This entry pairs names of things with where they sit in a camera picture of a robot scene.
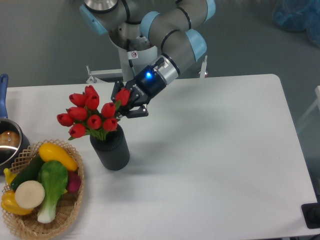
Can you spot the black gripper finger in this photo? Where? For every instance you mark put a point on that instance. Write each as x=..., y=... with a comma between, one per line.
x=118, y=85
x=130, y=113

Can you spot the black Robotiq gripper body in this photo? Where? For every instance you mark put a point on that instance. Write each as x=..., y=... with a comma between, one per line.
x=144, y=86

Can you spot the red tulip bouquet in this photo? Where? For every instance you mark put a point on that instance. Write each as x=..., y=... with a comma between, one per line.
x=84, y=118

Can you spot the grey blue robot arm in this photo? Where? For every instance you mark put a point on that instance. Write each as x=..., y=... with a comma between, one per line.
x=131, y=20

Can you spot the dark grey ribbed vase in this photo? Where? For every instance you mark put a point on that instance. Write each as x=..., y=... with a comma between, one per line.
x=113, y=152

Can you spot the yellow squash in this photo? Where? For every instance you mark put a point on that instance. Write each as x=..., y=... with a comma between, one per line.
x=51, y=152

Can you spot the purple red radish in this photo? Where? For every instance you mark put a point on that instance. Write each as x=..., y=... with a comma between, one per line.
x=73, y=182

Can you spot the green bok choy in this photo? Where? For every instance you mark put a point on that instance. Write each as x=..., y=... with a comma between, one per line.
x=53, y=176

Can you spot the dark green cucumber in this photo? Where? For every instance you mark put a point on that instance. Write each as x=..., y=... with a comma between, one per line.
x=29, y=173

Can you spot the white round radish slice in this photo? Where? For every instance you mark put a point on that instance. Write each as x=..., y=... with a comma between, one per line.
x=29, y=194

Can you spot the yellow banana tip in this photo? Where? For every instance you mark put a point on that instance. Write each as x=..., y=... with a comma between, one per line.
x=9, y=176

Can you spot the blue plastic bag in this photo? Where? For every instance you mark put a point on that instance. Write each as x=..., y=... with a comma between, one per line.
x=299, y=16

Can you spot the yellow bell pepper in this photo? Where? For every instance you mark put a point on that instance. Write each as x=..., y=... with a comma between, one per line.
x=9, y=204

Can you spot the woven wicker basket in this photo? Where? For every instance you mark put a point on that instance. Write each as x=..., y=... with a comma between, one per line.
x=27, y=227

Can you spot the black device at table edge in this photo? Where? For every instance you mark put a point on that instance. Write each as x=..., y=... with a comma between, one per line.
x=311, y=214

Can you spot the blue handled saucepan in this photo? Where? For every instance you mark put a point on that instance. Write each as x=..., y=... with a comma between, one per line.
x=12, y=139

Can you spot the white frame at right edge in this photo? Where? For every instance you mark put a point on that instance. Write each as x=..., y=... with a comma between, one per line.
x=312, y=112

